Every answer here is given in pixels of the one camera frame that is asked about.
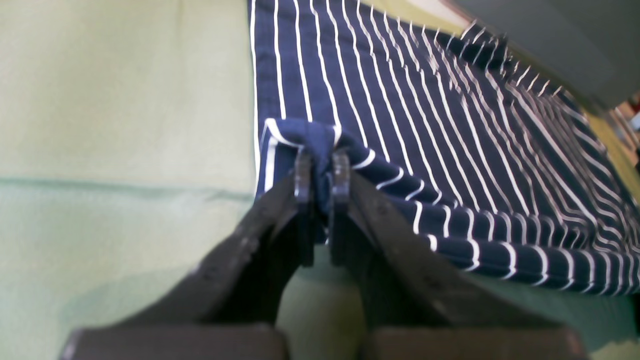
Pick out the navy white striped T-shirt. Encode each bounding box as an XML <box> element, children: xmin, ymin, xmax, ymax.
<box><xmin>247</xmin><ymin>0</ymin><xmax>639</xmax><ymax>296</ymax></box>

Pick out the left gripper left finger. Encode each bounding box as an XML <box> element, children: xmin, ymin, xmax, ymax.
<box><xmin>60</xmin><ymin>150</ymin><xmax>314</xmax><ymax>360</ymax></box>

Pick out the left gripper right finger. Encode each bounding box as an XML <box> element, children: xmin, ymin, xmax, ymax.
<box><xmin>329</xmin><ymin>150</ymin><xmax>588</xmax><ymax>360</ymax></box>

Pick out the green table cloth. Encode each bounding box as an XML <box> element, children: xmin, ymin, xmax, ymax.
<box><xmin>0</xmin><ymin>0</ymin><xmax>640</xmax><ymax>360</ymax></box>

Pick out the grey plastic bin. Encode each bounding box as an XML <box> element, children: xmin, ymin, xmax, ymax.
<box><xmin>455</xmin><ymin>0</ymin><xmax>640</xmax><ymax>110</ymax></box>

